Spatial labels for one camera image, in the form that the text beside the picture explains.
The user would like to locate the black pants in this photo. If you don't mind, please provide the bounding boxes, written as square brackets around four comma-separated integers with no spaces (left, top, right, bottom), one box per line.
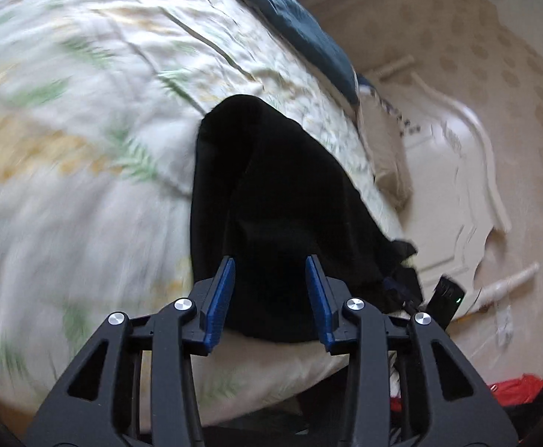
[189,95,423,343]

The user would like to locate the red cloth on floor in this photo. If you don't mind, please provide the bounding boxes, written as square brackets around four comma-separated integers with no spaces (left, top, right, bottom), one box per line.
[389,372,543,413]

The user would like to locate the beige pillow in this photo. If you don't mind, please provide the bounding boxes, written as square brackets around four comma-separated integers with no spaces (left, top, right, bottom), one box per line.
[357,85,413,211]

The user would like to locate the white carved headboard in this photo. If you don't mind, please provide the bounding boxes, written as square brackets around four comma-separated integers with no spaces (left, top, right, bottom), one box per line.
[368,53,540,322]

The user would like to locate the floral white bed cover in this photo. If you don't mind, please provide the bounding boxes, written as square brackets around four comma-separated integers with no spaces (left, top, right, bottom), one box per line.
[0,0,402,416]

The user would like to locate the dark teal blanket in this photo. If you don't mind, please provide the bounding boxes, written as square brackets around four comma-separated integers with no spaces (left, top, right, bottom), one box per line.
[244,0,359,105]

